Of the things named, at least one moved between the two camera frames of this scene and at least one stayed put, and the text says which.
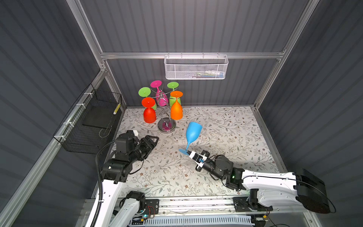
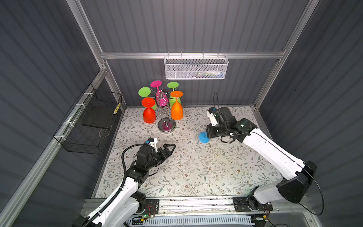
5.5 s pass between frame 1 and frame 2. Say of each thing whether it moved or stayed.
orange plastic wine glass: stayed
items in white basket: stayed
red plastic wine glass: stayed
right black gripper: moved
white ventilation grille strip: stayed
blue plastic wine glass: moved
